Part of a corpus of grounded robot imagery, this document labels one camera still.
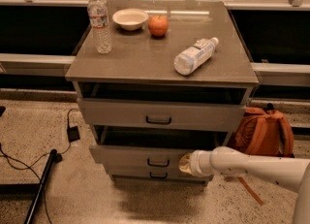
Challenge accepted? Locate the grey drawer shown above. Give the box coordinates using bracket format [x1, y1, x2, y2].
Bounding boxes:
[89, 126, 227, 168]
[104, 164, 213, 183]
[77, 98, 245, 132]

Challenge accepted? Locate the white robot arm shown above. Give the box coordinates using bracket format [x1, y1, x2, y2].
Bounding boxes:
[178, 146, 310, 224]

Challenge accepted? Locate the grey top drawer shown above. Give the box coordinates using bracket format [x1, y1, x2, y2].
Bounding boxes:
[77, 98, 245, 132]

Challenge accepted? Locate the grey bottom drawer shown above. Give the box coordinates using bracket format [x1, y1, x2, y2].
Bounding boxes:
[104, 164, 213, 183]

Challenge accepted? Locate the grey drawer cabinet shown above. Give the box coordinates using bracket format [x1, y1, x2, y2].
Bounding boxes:
[65, 0, 260, 183]

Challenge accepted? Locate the orange backpack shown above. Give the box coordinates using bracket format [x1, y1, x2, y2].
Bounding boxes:
[226, 103, 296, 207]

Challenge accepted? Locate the lying clear water bottle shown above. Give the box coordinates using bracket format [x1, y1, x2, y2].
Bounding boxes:
[174, 37, 219, 76]

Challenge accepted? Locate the black power adapter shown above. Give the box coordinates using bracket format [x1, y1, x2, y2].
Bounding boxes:
[67, 126, 80, 143]

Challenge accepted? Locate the red apple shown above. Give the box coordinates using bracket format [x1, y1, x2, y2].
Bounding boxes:
[148, 15, 169, 37]

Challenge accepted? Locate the white bowl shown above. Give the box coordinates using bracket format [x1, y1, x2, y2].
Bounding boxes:
[112, 9, 149, 31]

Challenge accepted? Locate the upright clear water bottle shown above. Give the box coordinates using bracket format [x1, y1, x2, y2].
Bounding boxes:
[87, 0, 112, 54]

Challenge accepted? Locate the black stand leg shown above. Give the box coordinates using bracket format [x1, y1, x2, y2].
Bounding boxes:
[0, 149, 62, 224]

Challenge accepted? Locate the black cable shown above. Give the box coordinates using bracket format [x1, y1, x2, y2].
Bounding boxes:
[0, 108, 80, 224]

